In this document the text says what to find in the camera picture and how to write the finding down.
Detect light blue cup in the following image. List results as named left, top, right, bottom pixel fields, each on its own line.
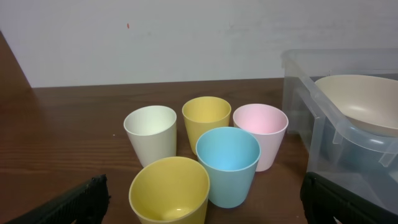
left=196, top=127, right=261, bottom=208

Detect yellow cup front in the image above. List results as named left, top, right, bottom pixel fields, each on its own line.
left=129, top=156, right=210, bottom=224

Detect cream cup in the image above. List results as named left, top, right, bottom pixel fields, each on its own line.
left=123, top=105, right=177, bottom=167

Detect pink cup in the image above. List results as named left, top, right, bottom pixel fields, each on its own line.
left=233, top=103, right=289, bottom=172

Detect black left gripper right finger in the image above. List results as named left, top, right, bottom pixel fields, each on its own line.
left=300, top=172, right=397, bottom=224

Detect large cream bowl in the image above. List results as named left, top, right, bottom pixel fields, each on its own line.
left=315, top=75, right=397, bottom=138

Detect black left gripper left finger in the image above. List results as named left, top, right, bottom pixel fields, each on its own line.
left=8, top=174, right=111, bottom=224

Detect yellow cup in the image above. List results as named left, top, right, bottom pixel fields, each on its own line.
left=129, top=156, right=210, bottom=224
left=182, top=96, right=231, bottom=155

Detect clear plastic storage bin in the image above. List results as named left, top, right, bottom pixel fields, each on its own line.
left=281, top=49, right=397, bottom=213

